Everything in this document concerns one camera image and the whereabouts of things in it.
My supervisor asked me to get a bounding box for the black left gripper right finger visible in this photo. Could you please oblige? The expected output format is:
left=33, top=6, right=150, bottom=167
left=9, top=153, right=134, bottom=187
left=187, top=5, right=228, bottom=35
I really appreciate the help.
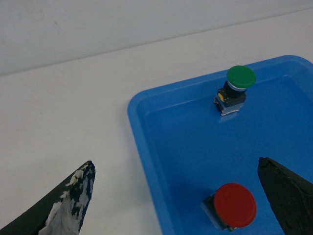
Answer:
left=257, top=158, right=313, bottom=235

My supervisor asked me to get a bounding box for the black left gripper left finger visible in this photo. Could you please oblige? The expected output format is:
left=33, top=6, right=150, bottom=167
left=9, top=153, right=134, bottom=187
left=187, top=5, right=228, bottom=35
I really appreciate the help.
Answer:
left=0, top=161, right=95, bottom=235

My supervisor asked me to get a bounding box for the red push button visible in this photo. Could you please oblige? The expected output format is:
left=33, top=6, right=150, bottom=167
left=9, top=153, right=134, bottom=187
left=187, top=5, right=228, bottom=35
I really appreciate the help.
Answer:
left=201, top=183, right=257, bottom=232

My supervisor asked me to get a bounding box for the blue plastic tray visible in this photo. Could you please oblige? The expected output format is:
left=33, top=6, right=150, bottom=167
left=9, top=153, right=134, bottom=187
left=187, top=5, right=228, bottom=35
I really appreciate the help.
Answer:
left=128, top=55, right=313, bottom=235

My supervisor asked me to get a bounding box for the green push button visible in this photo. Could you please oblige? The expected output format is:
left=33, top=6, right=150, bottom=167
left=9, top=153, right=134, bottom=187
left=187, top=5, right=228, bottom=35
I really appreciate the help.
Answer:
left=213, top=65, right=257, bottom=116

